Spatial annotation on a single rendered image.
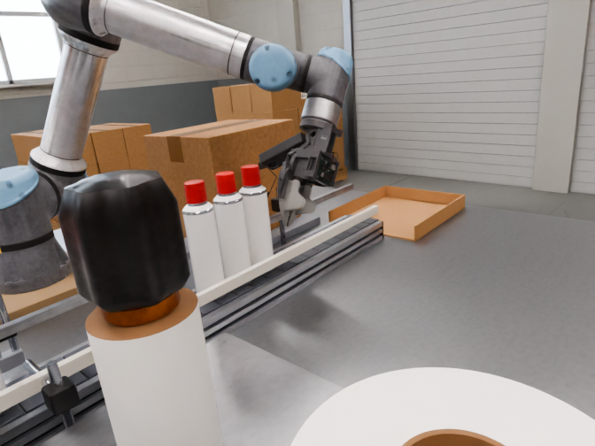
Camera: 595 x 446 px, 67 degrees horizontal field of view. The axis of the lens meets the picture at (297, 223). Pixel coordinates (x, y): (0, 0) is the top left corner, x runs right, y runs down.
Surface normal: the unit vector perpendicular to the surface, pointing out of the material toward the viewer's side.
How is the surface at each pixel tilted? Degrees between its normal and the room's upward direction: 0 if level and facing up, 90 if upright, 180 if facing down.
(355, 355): 0
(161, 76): 90
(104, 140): 90
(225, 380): 0
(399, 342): 0
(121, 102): 90
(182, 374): 90
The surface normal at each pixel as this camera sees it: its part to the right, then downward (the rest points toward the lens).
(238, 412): -0.08, -0.94
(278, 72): -0.11, 0.33
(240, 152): 0.79, 0.14
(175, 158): -0.61, 0.30
